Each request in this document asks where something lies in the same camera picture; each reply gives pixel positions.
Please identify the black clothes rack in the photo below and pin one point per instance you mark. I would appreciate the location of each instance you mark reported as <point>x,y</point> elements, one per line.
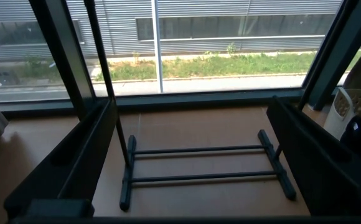
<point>126,186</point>

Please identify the window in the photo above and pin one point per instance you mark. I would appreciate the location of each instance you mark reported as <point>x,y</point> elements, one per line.
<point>199,97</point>

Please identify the white laundry basket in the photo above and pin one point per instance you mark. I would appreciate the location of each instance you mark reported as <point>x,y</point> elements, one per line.
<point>336,121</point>

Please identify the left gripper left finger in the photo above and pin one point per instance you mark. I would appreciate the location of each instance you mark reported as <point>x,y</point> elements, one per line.
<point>74,161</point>

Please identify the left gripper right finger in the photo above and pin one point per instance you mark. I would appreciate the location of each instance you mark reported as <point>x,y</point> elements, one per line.
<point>317,161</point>

